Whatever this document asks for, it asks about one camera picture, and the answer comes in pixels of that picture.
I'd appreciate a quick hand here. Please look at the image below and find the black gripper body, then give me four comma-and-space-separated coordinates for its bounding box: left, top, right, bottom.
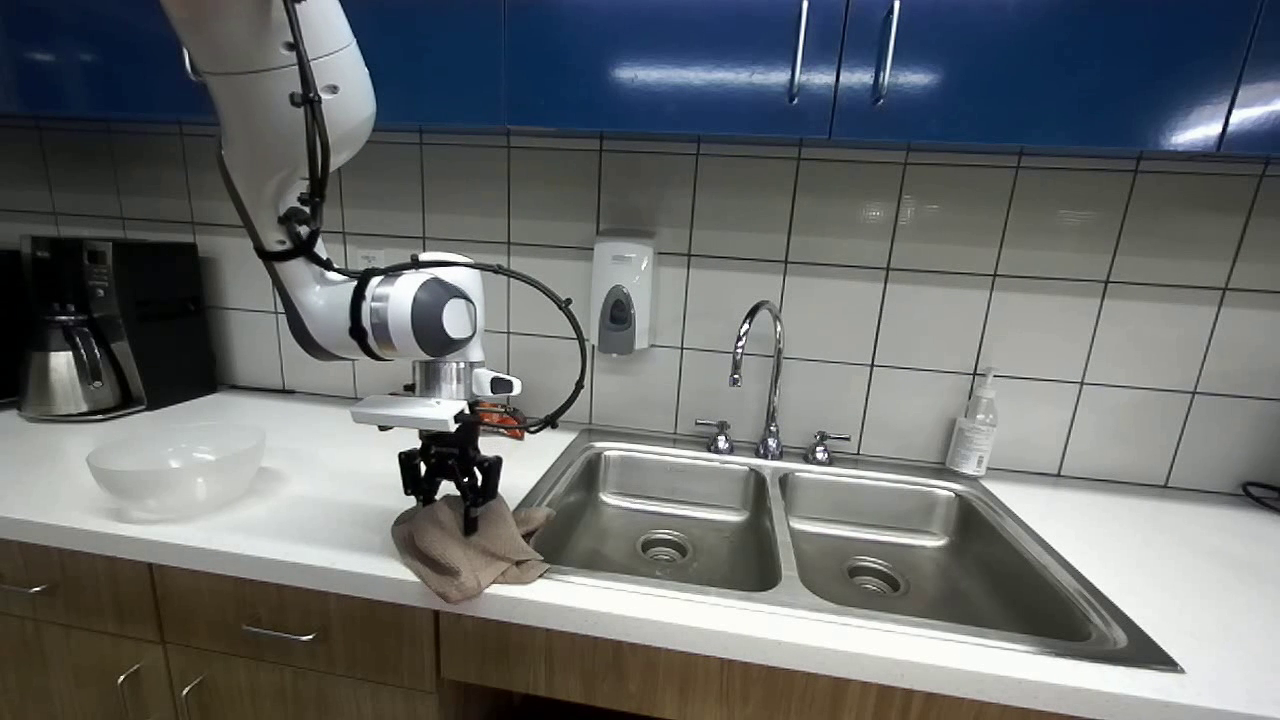
395, 422, 508, 503

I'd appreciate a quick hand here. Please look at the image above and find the beige towel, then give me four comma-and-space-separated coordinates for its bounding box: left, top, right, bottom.
390, 482, 553, 609

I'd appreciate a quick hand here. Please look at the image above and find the clear plastic bowl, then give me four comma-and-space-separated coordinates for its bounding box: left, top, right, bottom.
84, 419, 270, 523

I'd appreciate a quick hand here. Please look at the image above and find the wooden drawer front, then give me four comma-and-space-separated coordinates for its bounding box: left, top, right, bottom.
150, 564, 443, 694
0, 535, 164, 647

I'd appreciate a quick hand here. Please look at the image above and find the wooden lower cabinet door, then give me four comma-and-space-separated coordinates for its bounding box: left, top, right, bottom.
0, 610, 175, 720
164, 639, 448, 720

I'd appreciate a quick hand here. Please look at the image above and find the wooden panel under sink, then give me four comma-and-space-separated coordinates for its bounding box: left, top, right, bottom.
435, 610, 1086, 720

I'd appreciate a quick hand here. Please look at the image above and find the black coffee maker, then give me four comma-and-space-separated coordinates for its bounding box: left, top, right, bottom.
0, 233, 225, 422

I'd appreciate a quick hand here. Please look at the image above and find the chrome gooseneck faucet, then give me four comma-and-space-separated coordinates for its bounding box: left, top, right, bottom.
723, 296, 792, 462

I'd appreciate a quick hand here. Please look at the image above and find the stainless double sink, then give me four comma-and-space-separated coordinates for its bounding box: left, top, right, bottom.
514, 426, 1184, 676

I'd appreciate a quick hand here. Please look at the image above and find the steel coffee carafe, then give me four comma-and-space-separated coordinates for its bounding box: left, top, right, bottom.
15, 310, 150, 422

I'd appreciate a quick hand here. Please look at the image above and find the clear soap bottle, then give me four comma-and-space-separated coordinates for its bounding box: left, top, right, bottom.
941, 367, 1005, 479

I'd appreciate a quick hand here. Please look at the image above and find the white wall soap dispenser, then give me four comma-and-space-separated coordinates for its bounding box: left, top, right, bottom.
590, 235, 660, 361

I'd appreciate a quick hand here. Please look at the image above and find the chrome faucet handle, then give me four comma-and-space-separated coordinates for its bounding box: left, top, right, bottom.
802, 426, 857, 467
691, 415, 741, 459

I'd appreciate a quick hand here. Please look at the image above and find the silver cabinet door handle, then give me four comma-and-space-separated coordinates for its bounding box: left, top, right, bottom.
874, 0, 907, 111
783, 0, 816, 111

